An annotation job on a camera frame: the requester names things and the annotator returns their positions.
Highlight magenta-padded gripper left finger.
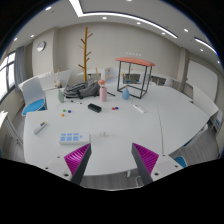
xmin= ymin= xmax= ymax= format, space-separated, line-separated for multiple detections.
xmin=42 ymin=143 xmax=92 ymax=186

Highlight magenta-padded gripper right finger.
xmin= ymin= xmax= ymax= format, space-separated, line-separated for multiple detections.
xmin=131 ymin=142 xmax=184 ymax=186

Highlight white power strip blue sockets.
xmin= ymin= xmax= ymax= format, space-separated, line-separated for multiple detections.
xmin=58 ymin=132 xmax=92 ymax=146

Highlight white chair blue cushion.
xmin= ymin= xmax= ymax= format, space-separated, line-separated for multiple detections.
xmin=173 ymin=123 xmax=209 ymax=169
xmin=21 ymin=76 xmax=48 ymax=117

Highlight white remote control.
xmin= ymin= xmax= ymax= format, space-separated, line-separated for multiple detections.
xmin=32 ymin=120 xmax=48 ymax=136

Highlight white bar eraser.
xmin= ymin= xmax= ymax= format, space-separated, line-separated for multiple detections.
xmin=132 ymin=104 xmax=146 ymax=114

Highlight black rectangular box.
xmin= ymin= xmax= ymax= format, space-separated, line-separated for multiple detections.
xmin=87 ymin=103 xmax=103 ymax=114

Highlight green vase with dried flowers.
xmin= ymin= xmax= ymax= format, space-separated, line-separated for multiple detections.
xmin=54 ymin=68 xmax=66 ymax=104

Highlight blue vase with flowers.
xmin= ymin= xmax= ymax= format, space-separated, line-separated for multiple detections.
xmin=120 ymin=71 xmax=134 ymax=101

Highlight pink vase with flowers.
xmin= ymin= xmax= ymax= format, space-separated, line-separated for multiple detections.
xmin=95 ymin=68 xmax=111 ymax=103

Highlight grey backpack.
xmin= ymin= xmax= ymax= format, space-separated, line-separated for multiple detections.
xmin=63 ymin=81 xmax=101 ymax=100

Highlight white side desk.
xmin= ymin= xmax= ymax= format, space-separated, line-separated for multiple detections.
xmin=0 ymin=111 xmax=24 ymax=158

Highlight plain white chair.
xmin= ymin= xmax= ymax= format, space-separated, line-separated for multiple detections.
xmin=104 ymin=67 xmax=118 ymax=81

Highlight wooden coat rack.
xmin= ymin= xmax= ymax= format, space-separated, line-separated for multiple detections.
xmin=77 ymin=26 xmax=94 ymax=83

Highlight grey curtain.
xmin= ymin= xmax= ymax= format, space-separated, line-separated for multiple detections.
xmin=13 ymin=45 xmax=27 ymax=92

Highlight window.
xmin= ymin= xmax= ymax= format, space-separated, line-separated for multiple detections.
xmin=0 ymin=51 xmax=17 ymax=101

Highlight short ceiling light strip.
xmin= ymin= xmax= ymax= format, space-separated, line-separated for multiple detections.
xmin=194 ymin=37 xmax=218 ymax=54

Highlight round ceiling spot lights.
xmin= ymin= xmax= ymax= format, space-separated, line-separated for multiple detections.
xmin=13 ymin=0 xmax=205 ymax=53

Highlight long ceiling light strip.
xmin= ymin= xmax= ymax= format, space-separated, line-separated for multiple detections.
xmin=68 ymin=0 xmax=179 ymax=39

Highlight white power cable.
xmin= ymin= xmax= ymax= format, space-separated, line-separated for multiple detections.
xmin=125 ymin=169 xmax=142 ymax=185

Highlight white wall board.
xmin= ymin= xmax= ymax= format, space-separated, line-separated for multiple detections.
xmin=185 ymin=59 xmax=219 ymax=103

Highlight black frame stand orange top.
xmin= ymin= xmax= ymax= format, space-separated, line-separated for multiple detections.
xmin=115 ymin=56 xmax=156 ymax=100

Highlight round wall clock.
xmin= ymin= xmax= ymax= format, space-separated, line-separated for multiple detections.
xmin=36 ymin=40 xmax=47 ymax=53

